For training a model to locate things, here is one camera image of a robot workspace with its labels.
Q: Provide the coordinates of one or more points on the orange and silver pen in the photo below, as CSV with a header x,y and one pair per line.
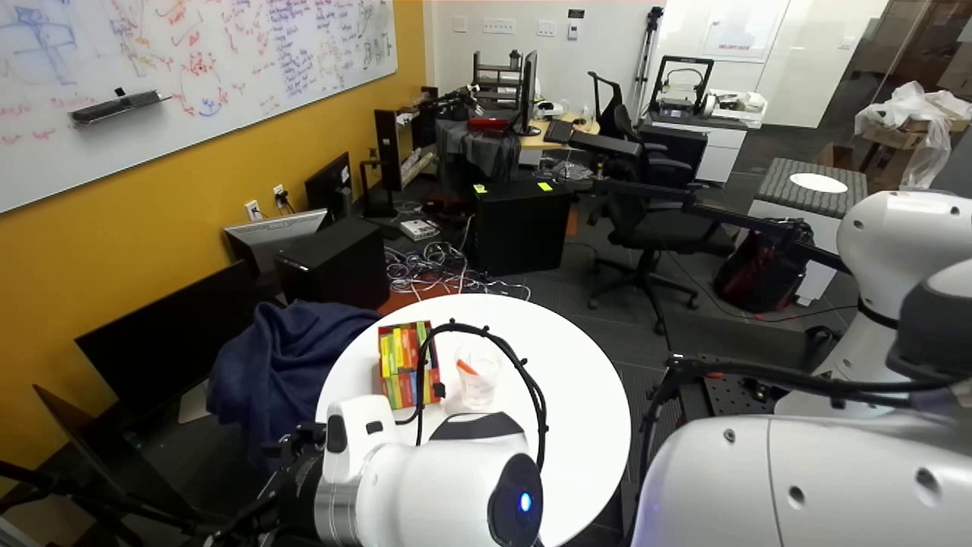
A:
x,y
467,370

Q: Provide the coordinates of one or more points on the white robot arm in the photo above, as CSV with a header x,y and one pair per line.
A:
x,y
867,450

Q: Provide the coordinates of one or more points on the clear plastic cup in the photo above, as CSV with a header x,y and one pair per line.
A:
x,y
472,394

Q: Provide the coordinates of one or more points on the round white table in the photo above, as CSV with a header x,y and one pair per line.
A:
x,y
587,409

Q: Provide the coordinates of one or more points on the red colourful card box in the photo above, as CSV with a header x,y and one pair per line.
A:
x,y
407,365

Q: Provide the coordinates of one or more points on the black computer tower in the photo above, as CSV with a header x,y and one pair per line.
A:
x,y
342,261

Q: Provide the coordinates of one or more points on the dark blue cloth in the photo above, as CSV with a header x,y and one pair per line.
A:
x,y
269,377

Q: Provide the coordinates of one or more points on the whiteboard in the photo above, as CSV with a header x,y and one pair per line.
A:
x,y
219,66

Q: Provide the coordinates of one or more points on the black whiteboard eraser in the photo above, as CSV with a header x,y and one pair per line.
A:
x,y
115,107

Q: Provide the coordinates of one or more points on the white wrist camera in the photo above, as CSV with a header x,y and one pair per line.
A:
x,y
357,428

